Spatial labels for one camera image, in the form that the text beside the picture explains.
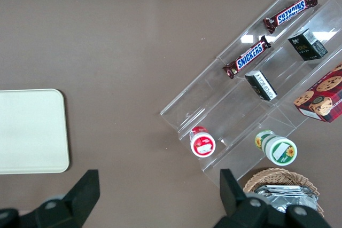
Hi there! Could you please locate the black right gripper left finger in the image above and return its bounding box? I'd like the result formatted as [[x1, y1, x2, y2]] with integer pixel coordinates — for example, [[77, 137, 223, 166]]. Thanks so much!
[[18, 169, 100, 228]]

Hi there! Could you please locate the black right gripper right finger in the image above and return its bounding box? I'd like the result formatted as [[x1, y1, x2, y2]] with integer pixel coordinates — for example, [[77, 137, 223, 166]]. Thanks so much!
[[213, 168, 288, 228]]

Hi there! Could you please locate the light wicker basket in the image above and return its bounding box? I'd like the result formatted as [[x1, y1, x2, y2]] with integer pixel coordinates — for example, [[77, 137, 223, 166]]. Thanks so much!
[[243, 168, 325, 218]]

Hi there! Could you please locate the cream rectangular plastic tray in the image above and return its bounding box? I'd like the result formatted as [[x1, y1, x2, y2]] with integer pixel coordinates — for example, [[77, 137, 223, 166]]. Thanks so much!
[[0, 88, 71, 175]]

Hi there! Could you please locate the silver foil wrapped pack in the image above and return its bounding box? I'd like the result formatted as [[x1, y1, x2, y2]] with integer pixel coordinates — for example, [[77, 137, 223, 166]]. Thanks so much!
[[252, 192, 320, 214], [253, 184, 310, 196]]

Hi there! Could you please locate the red lidded white jar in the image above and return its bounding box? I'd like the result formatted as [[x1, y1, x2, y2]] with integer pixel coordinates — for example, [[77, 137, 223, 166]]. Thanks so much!
[[189, 125, 216, 158]]

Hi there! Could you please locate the green lidded sunflower jar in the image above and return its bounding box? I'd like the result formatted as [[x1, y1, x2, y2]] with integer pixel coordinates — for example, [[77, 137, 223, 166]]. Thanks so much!
[[254, 129, 298, 166]]

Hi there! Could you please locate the clear acrylic stepped display stand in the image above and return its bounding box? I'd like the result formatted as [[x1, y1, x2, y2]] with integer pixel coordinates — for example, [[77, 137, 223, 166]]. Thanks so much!
[[159, 0, 342, 182]]

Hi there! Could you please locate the small black carton box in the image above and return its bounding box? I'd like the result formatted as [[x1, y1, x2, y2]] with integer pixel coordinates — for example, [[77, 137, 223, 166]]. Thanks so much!
[[287, 28, 329, 61], [244, 69, 278, 102]]

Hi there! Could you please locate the red plaid cookie box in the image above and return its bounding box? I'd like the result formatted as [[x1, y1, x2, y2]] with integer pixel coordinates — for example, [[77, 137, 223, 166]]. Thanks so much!
[[293, 62, 342, 123]]

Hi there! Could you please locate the brown Snickers chocolate bar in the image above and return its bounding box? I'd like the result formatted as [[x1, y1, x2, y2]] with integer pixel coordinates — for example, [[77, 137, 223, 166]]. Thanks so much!
[[262, 0, 318, 34], [222, 35, 272, 80]]

